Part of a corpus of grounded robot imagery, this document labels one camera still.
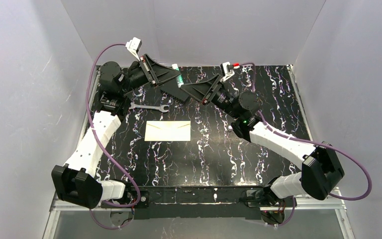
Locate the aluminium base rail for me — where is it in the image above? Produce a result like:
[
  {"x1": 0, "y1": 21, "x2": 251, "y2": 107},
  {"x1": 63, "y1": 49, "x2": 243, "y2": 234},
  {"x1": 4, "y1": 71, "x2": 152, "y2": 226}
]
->
[{"x1": 42, "y1": 184, "x2": 357, "y2": 239}]

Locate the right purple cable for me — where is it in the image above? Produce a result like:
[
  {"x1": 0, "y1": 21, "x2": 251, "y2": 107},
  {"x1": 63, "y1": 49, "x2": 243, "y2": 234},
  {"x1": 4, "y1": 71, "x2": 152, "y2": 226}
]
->
[{"x1": 238, "y1": 62, "x2": 373, "y2": 228}]

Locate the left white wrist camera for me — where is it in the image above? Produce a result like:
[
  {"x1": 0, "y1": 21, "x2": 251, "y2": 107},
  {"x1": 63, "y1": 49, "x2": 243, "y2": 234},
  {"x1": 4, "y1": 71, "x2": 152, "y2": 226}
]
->
[{"x1": 125, "y1": 37, "x2": 142, "y2": 61}]

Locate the cream paper envelope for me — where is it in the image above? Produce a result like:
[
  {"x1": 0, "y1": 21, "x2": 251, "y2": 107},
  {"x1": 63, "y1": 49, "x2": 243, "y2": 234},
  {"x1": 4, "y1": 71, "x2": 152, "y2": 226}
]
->
[{"x1": 144, "y1": 120, "x2": 191, "y2": 141}]

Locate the silver open-end wrench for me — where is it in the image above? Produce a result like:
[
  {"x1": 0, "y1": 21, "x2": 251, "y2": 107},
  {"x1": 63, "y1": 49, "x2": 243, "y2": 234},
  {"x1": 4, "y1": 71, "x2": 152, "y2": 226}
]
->
[{"x1": 129, "y1": 103, "x2": 169, "y2": 113}]

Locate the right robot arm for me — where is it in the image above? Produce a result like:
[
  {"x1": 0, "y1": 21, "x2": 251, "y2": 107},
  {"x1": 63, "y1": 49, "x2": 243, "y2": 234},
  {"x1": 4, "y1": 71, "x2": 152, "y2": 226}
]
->
[{"x1": 180, "y1": 75, "x2": 345, "y2": 207}]

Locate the green glue stick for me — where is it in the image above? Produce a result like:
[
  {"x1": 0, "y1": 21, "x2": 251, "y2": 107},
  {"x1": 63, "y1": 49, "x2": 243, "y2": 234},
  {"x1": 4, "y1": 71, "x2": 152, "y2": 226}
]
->
[{"x1": 172, "y1": 63, "x2": 184, "y2": 88}]

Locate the black ribbed block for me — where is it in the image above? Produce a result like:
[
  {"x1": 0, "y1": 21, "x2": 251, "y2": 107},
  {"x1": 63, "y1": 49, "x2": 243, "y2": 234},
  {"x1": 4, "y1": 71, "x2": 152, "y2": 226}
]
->
[{"x1": 160, "y1": 84, "x2": 189, "y2": 102}]

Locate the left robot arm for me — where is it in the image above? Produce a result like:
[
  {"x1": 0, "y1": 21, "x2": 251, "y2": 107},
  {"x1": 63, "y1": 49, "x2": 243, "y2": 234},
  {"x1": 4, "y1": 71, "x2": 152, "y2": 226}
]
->
[{"x1": 51, "y1": 54, "x2": 180, "y2": 209}]

